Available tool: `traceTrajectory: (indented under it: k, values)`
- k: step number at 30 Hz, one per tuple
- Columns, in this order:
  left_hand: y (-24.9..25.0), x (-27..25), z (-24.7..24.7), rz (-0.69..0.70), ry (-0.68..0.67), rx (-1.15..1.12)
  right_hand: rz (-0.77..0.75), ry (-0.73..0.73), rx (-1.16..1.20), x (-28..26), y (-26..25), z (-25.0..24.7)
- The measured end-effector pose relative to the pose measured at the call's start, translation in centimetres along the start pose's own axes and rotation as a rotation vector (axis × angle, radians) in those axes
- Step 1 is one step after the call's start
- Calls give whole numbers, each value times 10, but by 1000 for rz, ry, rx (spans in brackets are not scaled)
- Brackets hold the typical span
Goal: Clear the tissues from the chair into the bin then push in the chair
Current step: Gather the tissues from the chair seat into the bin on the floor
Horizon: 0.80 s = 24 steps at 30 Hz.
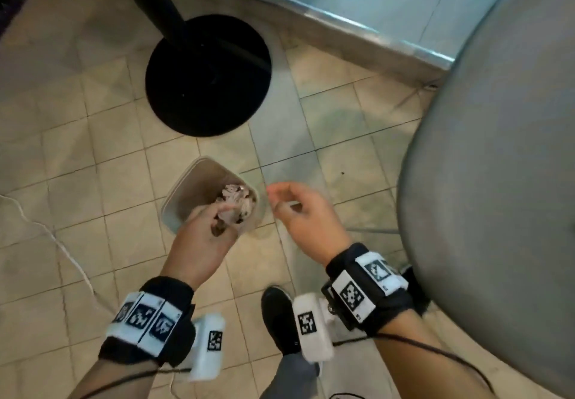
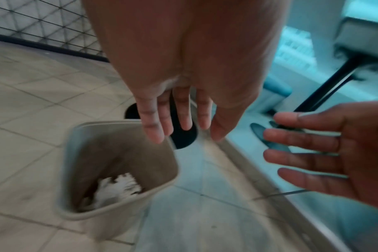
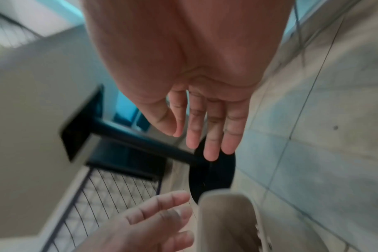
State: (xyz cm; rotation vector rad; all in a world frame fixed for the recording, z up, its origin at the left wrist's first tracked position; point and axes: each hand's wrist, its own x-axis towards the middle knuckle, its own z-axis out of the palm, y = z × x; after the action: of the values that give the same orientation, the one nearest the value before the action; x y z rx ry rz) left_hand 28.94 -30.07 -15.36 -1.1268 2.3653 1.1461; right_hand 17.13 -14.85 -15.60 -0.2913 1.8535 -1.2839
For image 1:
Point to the person's right hand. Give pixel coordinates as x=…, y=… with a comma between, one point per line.
x=310, y=219

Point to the person's left hand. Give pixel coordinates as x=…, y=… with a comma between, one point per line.
x=193, y=246

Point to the small grey waste bin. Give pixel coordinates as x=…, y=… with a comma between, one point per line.
x=197, y=178

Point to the grey chair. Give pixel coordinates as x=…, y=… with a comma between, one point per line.
x=494, y=165

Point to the person's right forearm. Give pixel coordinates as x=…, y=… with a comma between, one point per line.
x=426, y=367

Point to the person's left forearm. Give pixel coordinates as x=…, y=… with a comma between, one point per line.
x=117, y=383

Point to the person's black shoe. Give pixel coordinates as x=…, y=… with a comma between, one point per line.
x=278, y=318

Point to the person's grey trouser leg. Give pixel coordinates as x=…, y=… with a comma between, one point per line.
x=292, y=378

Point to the person's white printed shirt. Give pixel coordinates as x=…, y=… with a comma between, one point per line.
x=359, y=376

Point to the black wristband with marker tags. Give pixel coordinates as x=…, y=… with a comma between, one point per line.
x=175, y=295
x=346, y=259

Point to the metal step edge strip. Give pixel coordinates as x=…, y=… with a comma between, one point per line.
x=341, y=30

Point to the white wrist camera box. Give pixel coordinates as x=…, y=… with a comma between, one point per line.
x=314, y=345
x=204, y=363

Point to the black round table pedestal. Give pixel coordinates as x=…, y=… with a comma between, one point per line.
x=206, y=80

